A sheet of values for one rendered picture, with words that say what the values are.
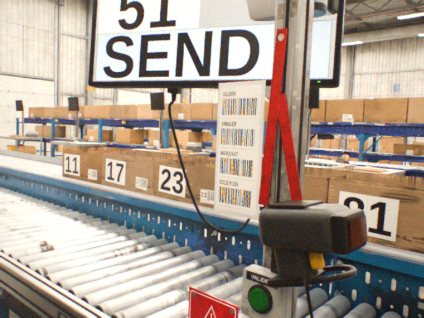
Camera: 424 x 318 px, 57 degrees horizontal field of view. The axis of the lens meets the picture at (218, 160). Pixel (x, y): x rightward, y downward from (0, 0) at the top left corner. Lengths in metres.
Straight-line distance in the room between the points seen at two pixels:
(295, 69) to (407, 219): 0.66
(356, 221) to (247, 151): 0.19
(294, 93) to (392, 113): 5.33
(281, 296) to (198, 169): 0.98
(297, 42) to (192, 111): 7.37
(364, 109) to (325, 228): 5.58
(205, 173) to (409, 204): 0.70
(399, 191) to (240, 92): 0.63
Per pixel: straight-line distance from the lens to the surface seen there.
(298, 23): 0.54
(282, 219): 0.46
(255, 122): 0.55
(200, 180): 1.45
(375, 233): 1.13
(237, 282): 1.15
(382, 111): 5.88
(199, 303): 0.66
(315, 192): 1.18
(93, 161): 2.04
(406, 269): 1.06
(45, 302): 1.16
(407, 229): 1.10
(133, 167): 1.76
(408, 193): 1.09
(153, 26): 0.77
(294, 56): 0.53
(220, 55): 0.70
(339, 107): 6.12
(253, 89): 0.56
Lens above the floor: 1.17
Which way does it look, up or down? 4 degrees down
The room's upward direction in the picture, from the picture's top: 2 degrees clockwise
